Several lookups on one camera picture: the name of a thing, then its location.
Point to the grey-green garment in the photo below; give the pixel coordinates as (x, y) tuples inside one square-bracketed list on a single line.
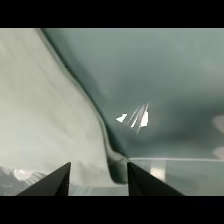
[(160, 73)]

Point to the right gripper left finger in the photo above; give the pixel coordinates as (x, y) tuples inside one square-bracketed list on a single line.
[(55, 182)]

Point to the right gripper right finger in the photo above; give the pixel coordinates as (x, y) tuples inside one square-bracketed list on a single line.
[(143, 182)]

